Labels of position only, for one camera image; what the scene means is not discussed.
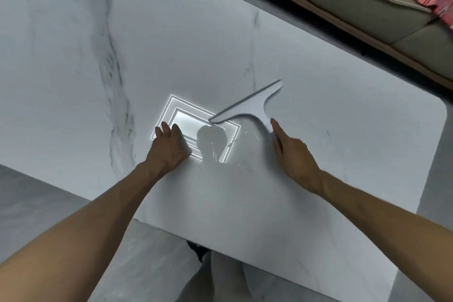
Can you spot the person's right hand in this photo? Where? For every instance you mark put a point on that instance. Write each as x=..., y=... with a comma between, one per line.
x=297, y=160

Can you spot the person's left hand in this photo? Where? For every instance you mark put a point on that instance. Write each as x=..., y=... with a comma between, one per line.
x=170, y=151

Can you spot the white squeegee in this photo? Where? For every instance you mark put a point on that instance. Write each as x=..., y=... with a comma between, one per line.
x=255, y=103

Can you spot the person's right forearm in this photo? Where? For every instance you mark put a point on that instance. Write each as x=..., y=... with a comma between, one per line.
x=389, y=231

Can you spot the person's left forearm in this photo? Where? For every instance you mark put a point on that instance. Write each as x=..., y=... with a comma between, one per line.
x=70, y=241

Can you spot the person's left black sandal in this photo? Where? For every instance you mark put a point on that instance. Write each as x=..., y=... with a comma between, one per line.
x=198, y=252

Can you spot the person's right leg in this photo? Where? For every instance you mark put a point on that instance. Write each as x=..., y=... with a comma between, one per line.
x=230, y=277

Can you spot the person's leg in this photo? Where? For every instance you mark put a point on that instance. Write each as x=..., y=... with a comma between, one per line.
x=230, y=277
x=191, y=287

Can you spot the person's left leg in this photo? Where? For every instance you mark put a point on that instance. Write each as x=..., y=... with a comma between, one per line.
x=191, y=287

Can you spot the white marble table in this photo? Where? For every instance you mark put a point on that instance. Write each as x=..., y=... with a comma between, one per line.
x=318, y=206

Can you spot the long beige sofa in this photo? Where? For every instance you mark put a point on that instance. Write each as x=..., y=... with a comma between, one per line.
x=354, y=11

